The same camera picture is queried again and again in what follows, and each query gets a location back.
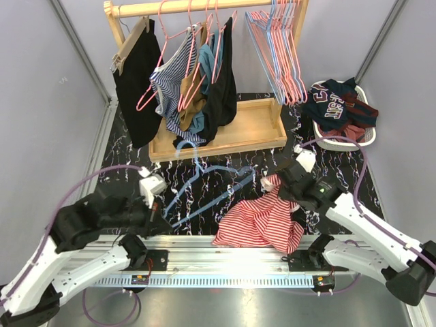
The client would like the white perforated plastic basket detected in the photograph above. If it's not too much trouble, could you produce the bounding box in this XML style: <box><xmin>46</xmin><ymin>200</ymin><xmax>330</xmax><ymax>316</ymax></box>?
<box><xmin>312</xmin><ymin>85</ymin><xmax>376</xmax><ymax>152</ymax></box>

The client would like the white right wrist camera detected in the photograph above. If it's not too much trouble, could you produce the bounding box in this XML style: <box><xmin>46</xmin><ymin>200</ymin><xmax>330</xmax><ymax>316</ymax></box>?
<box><xmin>294</xmin><ymin>145</ymin><xmax>316</xmax><ymax>173</ymax></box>

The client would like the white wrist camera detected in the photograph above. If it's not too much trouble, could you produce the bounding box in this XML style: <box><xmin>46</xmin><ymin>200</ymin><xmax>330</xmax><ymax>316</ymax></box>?
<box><xmin>138</xmin><ymin>166</ymin><xmax>167</xmax><ymax>209</ymax></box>
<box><xmin>294</xmin><ymin>145</ymin><xmax>316</xmax><ymax>173</ymax></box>

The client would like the wooden clip hanger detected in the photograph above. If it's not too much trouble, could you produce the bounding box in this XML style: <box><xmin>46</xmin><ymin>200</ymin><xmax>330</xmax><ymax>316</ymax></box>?
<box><xmin>110</xmin><ymin>16</ymin><xmax>150</xmax><ymax>74</ymax></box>

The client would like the black skirt on rack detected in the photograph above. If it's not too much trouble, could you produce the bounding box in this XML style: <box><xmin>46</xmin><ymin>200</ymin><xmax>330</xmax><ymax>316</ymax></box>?
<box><xmin>113</xmin><ymin>20</ymin><xmax>162</xmax><ymax>149</ymax></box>

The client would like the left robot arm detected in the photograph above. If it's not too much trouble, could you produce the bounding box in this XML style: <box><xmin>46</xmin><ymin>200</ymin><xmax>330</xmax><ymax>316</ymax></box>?
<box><xmin>1</xmin><ymin>193</ymin><xmax>173</xmax><ymax>326</ymax></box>

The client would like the red white striped tank top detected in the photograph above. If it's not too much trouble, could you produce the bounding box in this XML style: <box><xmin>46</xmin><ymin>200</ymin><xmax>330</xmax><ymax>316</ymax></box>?
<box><xmin>213</xmin><ymin>174</ymin><xmax>304</xmax><ymax>254</ymax></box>

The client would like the bundle of empty pink hangers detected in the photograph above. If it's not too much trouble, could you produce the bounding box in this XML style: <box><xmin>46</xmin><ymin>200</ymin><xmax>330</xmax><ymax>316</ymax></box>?
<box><xmin>245</xmin><ymin>1</ymin><xmax>308</xmax><ymax>106</ymax></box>

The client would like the pink hanger brown top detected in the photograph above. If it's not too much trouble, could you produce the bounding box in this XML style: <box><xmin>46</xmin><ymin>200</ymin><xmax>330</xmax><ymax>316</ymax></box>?
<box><xmin>178</xmin><ymin>1</ymin><xmax>213</xmax><ymax>112</ymax></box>

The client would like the navy tank top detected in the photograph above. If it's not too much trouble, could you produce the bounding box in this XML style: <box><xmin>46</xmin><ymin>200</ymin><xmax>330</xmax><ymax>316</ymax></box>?
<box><xmin>302</xmin><ymin>78</ymin><xmax>379</xmax><ymax>132</ymax></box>

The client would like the teal tank top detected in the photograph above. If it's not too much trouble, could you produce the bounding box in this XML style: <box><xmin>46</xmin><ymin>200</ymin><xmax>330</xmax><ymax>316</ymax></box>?
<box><xmin>188</xmin><ymin>30</ymin><xmax>223</xmax><ymax>134</ymax></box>

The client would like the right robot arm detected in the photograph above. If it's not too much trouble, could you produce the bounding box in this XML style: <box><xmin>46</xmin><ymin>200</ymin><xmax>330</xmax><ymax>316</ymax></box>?
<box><xmin>276</xmin><ymin>160</ymin><xmax>435</xmax><ymax>306</ymax></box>

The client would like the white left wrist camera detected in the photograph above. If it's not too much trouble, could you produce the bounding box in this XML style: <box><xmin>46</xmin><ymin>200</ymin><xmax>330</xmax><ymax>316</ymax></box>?
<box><xmin>138</xmin><ymin>166</ymin><xmax>167</xmax><ymax>209</ymax></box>

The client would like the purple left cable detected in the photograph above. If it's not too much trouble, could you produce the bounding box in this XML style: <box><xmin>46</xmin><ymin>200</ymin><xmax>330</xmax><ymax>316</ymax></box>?
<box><xmin>0</xmin><ymin>163</ymin><xmax>144</xmax><ymax>307</ymax></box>

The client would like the aluminium mounting rail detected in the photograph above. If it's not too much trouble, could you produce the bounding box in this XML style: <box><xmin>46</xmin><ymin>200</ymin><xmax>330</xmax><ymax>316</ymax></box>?
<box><xmin>61</xmin><ymin>234</ymin><xmax>415</xmax><ymax>290</ymax></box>

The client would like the black garment on rack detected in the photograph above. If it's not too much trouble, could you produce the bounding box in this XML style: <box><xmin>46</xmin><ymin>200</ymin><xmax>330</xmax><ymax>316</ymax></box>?
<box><xmin>173</xmin><ymin>18</ymin><xmax>237</xmax><ymax>146</ymax></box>

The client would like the wooden clothes rack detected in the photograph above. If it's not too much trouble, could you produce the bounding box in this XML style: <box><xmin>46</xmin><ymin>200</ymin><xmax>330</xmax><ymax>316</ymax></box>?
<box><xmin>103</xmin><ymin>0</ymin><xmax>310</xmax><ymax>164</ymax></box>

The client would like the blue white striped tank top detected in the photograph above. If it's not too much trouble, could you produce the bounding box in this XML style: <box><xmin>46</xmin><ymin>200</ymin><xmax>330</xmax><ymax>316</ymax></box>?
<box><xmin>150</xmin><ymin>24</ymin><xmax>206</xmax><ymax>145</ymax></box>

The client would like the black marble pattern mat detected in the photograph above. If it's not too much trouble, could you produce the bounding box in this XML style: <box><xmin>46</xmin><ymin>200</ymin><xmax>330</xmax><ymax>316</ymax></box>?
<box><xmin>102</xmin><ymin>106</ymin><xmax>384</xmax><ymax>235</ymax></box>

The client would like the brown tank top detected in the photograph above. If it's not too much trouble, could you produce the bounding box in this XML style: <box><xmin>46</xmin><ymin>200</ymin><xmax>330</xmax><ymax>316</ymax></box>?
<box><xmin>178</xmin><ymin>22</ymin><xmax>208</xmax><ymax>131</ymax></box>

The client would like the maroon tank top grey trim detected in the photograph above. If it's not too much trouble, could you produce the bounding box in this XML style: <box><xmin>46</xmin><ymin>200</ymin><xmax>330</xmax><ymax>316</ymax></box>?
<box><xmin>320</xmin><ymin>125</ymin><xmax>367</xmax><ymax>143</ymax></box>

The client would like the pink hanger striped top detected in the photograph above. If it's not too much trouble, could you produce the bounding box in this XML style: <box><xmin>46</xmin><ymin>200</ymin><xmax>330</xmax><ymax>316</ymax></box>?
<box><xmin>136</xmin><ymin>0</ymin><xmax>202</xmax><ymax>112</ymax></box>

